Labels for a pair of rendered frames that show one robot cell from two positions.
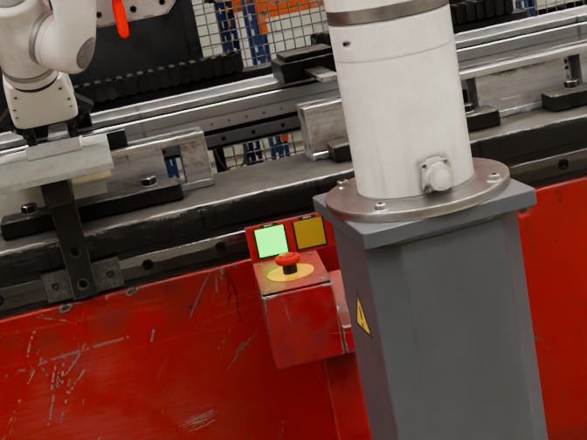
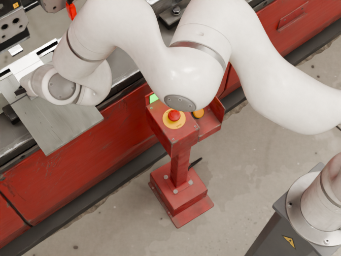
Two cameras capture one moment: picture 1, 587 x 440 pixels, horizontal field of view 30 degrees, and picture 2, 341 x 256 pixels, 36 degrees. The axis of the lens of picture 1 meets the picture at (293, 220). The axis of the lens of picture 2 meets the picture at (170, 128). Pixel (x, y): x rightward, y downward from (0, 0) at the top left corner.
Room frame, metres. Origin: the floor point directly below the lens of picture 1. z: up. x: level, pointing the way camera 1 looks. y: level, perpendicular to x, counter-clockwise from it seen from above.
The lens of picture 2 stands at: (0.95, 0.40, 2.23)
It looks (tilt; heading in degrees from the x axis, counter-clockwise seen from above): 64 degrees down; 329
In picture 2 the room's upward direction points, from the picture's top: 2 degrees clockwise
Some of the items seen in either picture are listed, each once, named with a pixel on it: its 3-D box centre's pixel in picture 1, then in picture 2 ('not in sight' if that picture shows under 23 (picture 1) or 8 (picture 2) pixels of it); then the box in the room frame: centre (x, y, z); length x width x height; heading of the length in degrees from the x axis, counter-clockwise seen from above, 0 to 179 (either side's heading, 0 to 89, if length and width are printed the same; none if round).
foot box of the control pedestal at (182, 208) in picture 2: not in sight; (181, 190); (1.55, -0.03, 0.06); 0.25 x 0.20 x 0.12; 4
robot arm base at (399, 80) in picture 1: (403, 105); (334, 196); (1.08, -0.13, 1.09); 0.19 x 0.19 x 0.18
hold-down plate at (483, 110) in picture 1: (413, 133); (200, 0); (1.86, -0.23, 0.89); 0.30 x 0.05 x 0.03; 99
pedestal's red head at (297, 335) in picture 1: (323, 282); (184, 113); (1.58, -0.03, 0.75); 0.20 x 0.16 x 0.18; 94
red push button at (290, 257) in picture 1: (289, 265); (174, 117); (1.57, 0.02, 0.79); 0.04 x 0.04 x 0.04
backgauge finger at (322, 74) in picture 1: (314, 65); not in sight; (2.07, -0.09, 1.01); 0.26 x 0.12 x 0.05; 9
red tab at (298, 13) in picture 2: not in sight; (293, 17); (1.83, -0.67, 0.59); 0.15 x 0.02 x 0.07; 99
